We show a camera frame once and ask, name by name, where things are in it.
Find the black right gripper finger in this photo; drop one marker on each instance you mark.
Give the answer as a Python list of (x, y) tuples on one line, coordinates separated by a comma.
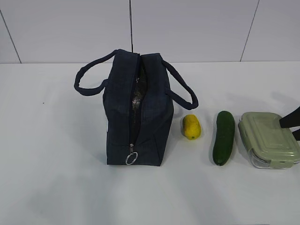
[(291, 120), (297, 135)]

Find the green lidded glass container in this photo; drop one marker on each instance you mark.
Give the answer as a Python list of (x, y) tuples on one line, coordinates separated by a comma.
[(268, 144)]

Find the green cucumber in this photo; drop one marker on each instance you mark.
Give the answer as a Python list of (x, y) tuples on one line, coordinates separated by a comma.
[(223, 145)]

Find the yellow toy corn cob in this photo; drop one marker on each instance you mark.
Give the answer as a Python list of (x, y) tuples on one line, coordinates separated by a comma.
[(191, 127)]

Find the navy blue lunch bag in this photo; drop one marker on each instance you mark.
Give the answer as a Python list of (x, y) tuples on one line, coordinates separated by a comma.
[(138, 98)]

